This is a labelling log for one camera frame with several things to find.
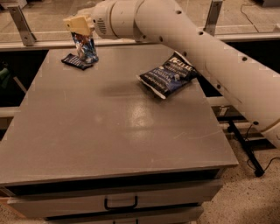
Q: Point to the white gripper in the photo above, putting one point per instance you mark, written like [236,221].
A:
[101,19]

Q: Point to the crushed blue silver redbull can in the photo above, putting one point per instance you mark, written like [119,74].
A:
[85,46]

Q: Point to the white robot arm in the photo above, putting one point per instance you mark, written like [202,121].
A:
[251,87]

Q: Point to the small dark blue snack packet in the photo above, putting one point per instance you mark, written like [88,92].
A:
[74,61]

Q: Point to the blue kettle chips bag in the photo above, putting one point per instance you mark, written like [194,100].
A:
[170,76]

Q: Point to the grey drawer cabinet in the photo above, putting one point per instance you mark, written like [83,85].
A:
[102,128]

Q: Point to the upper grey drawer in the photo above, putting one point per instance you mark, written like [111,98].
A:
[91,202]

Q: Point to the black metal stand leg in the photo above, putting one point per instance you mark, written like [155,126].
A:
[259,171]

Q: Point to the left metal railing bracket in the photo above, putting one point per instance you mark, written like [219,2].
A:
[23,28]

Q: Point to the metal railing bracket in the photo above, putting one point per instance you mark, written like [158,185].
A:
[23,28]
[212,16]

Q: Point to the right metal railing bracket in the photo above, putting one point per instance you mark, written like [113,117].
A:
[212,16]

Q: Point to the black upper drawer handle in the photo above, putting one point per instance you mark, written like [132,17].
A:
[120,203]

